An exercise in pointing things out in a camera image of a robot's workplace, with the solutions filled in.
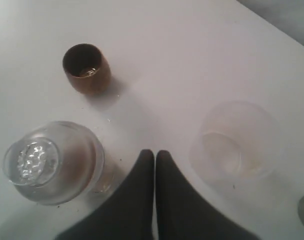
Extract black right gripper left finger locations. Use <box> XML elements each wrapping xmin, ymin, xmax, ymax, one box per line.
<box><xmin>56</xmin><ymin>149</ymin><xmax>155</xmax><ymax>240</ymax></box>

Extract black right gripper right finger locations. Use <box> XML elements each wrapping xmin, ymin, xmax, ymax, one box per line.
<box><xmin>155</xmin><ymin>150</ymin><xmax>258</xmax><ymax>240</ymax></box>

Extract clear measuring shaker cup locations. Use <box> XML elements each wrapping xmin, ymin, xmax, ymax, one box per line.
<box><xmin>91</xmin><ymin>160</ymin><xmax>115</xmax><ymax>194</ymax></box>

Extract clear plastic dome lid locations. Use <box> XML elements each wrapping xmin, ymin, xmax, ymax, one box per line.
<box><xmin>2</xmin><ymin>121</ymin><xmax>105</xmax><ymax>205</ymax></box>

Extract brown wooden cup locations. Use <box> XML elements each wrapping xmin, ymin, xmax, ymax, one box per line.
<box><xmin>62</xmin><ymin>43</ymin><xmax>112</xmax><ymax>95</ymax></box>

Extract frosted plastic tall container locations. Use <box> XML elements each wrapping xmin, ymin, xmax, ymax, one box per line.
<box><xmin>189</xmin><ymin>100</ymin><xmax>283</xmax><ymax>182</ymax></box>

